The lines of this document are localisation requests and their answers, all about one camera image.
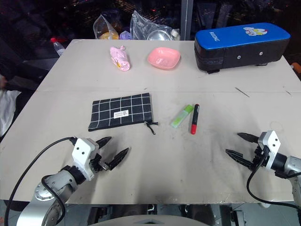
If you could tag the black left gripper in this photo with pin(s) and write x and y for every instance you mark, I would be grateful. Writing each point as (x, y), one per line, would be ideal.
(98, 163)

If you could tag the clear plastic bag with fruit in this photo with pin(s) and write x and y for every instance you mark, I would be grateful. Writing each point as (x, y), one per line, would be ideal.
(105, 29)

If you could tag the silver robot torso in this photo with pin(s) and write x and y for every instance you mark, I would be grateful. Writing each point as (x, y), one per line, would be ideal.
(150, 221)

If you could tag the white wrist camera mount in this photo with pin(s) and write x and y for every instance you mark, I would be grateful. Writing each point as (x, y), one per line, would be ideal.
(270, 144)
(82, 153)

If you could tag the white plastic bag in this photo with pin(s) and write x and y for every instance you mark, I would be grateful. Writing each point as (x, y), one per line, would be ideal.
(5, 110)

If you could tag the grey vertical pole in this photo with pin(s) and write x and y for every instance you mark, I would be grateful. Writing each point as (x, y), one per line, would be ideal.
(187, 20)

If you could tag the purple small object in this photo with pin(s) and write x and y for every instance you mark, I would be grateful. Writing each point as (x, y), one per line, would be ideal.
(125, 35)

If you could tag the black grid pencil pouch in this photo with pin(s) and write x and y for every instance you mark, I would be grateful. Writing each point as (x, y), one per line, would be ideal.
(121, 112)

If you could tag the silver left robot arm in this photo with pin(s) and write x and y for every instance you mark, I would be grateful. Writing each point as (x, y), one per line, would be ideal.
(50, 188)

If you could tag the plastic bottle with red cap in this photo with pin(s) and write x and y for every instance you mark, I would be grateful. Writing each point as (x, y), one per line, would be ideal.
(57, 46)

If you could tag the pink square bowl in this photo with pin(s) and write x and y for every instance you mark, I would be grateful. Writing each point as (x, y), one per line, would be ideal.
(163, 58)

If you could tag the pink folded umbrella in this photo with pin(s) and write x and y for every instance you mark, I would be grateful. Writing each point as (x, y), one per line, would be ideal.
(120, 58)

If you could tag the red and black marker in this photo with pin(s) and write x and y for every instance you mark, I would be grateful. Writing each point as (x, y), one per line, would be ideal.
(195, 118)

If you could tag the blue-topped black box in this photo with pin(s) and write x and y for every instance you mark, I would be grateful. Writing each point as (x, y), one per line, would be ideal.
(240, 44)

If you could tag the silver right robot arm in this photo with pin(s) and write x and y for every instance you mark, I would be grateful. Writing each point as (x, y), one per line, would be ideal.
(291, 169)

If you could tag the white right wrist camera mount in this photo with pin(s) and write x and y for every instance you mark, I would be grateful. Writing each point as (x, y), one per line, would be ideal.
(270, 144)

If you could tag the clear plastic bag with bowl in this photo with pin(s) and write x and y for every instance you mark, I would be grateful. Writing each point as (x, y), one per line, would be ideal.
(152, 29)

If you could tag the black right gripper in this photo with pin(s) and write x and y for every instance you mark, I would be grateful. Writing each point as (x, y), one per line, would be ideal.
(258, 157)

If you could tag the green highlighter pen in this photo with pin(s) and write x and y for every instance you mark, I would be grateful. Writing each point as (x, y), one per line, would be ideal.
(182, 116)

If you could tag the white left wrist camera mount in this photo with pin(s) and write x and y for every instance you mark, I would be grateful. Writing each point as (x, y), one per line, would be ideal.
(82, 153)

